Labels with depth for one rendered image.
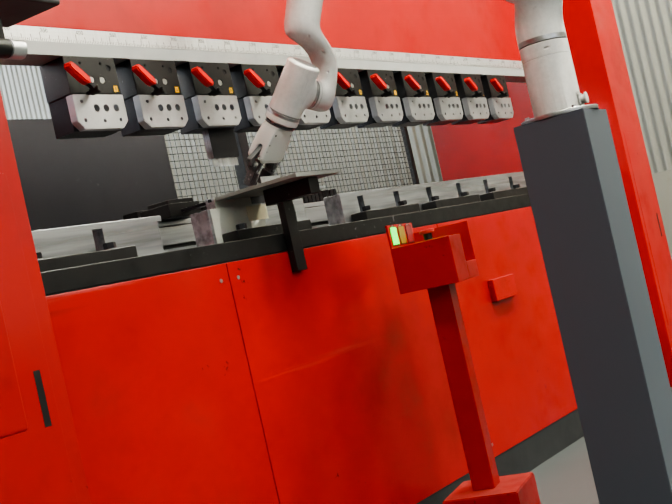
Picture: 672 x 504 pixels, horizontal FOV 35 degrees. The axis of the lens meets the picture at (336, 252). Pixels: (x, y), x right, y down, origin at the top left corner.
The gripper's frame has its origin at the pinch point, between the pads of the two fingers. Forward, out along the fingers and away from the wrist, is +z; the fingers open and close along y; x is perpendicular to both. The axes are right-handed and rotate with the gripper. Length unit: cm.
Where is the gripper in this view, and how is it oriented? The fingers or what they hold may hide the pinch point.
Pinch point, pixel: (257, 178)
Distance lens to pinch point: 271.6
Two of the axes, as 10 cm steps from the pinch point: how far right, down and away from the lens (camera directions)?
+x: 7.8, 4.8, -3.9
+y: -4.9, 0.9, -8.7
